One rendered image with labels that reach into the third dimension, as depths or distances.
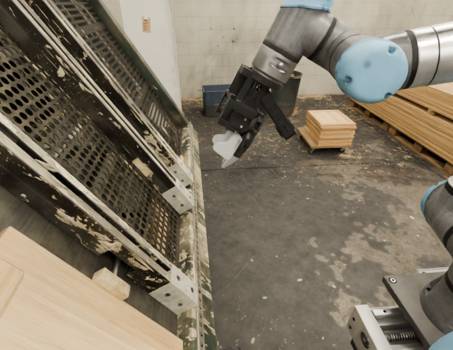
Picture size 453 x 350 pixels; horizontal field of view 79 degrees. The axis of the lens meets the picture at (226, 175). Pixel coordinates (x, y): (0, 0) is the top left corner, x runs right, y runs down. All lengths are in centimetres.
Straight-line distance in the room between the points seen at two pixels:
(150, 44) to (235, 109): 360
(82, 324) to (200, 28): 513
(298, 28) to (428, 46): 19
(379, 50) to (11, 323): 60
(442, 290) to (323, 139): 291
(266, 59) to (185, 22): 492
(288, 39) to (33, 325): 59
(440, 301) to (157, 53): 385
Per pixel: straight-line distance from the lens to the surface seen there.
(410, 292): 83
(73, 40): 113
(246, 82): 53
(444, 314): 78
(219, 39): 545
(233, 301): 194
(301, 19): 52
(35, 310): 55
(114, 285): 65
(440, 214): 78
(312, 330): 191
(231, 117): 53
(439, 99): 399
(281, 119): 57
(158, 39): 407
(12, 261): 55
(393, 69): 40
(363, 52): 39
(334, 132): 354
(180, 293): 79
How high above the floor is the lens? 162
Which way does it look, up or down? 32 degrees down
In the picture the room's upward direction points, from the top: straight up
